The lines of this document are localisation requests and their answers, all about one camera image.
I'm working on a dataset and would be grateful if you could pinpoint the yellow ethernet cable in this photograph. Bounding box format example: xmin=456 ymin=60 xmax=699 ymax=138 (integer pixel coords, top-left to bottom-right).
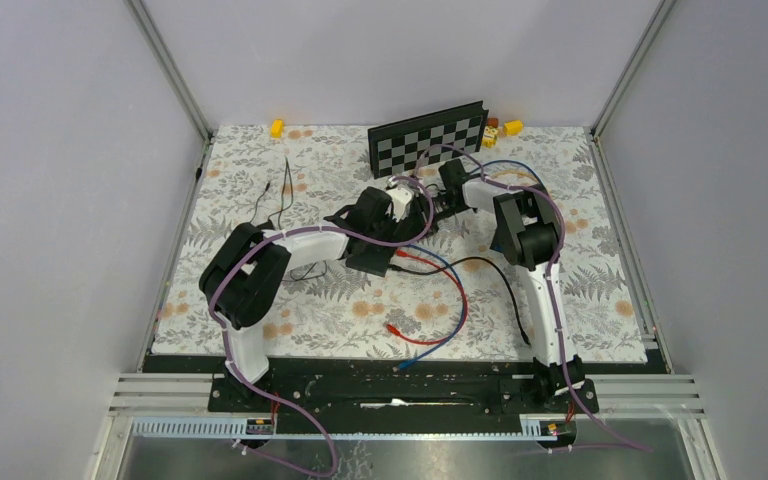
xmin=489 ymin=169 xmax=541 ymax=185

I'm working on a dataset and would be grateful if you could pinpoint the black ribbed network switch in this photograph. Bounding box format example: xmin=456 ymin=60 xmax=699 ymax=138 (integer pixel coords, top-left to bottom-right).
xmin=490 ymin=229 xmax=504 ymax=254

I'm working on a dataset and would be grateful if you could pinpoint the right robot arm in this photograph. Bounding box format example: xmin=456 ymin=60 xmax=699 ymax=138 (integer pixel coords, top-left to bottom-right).
xmin=435 ymin=160 xmax=575 ymax=367

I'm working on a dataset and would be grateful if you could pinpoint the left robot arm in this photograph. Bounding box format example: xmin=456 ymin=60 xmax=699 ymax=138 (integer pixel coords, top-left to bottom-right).
xmin=199 ymin=187 xmax=434 ymax=411

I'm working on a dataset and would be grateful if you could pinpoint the small toy figure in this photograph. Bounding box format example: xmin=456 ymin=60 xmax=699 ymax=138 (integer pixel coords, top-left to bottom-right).
xmin=481 ymin=117 xmax=499 ymax=148

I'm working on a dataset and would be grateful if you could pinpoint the checkerboard calibration board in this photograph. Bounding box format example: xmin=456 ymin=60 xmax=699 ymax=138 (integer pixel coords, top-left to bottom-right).
xmin=367 ymin=101 xmax=489 ymax=179

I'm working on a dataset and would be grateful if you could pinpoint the yellow block right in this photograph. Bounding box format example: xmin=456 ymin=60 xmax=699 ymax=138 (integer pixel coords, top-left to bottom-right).
xmin=502 ymin=120 xmax=524 ymax=136

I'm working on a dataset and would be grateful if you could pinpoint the yellow block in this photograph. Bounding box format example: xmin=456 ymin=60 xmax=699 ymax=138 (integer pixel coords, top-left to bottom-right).
xmin=502 ymin=120 xmax=524 ymax=136
xmin=269 ymin=119 xmax=285 ymax=139

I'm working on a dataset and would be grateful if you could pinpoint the floral patterned table mat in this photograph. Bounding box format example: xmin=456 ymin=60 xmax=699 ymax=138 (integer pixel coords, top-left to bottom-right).
xmin=152 ymin=125 xmax=646 ymax=363

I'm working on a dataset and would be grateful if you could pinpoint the yellow block left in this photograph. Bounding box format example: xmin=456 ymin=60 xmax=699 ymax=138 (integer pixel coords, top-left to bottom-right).
xmin=269 ymin=119 xmax=285 ymax=139

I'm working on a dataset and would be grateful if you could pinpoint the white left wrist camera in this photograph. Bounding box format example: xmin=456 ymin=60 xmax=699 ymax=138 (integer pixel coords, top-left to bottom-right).
xmin=385 ymin=183 xmax=417 ymax=222

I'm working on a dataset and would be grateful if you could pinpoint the black ethernet cable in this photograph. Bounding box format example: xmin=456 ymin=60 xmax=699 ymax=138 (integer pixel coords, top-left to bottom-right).
xmin=389 ymin=255 xmax=532 ymax=347

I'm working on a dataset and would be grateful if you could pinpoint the red ethernet cable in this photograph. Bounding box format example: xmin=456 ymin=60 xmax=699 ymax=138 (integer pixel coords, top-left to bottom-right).
xmin=385 ymin=248 xmax=470 ymax=347

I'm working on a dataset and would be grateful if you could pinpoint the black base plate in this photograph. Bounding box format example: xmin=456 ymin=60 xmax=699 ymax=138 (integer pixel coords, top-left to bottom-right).
xmin=137 ymin=359 xmax=646 ymax=435

